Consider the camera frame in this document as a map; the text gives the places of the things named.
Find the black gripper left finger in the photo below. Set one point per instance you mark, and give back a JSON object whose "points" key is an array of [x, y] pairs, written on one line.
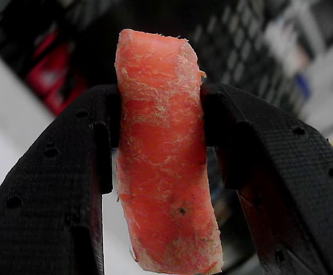
{"points": [[46, 200]]}

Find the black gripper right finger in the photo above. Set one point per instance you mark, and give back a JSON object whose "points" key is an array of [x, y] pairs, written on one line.
{"points": [[292, 186]]}

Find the small orange object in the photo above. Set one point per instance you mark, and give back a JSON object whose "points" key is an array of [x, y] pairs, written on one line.
{"points": [[163, 143]]}

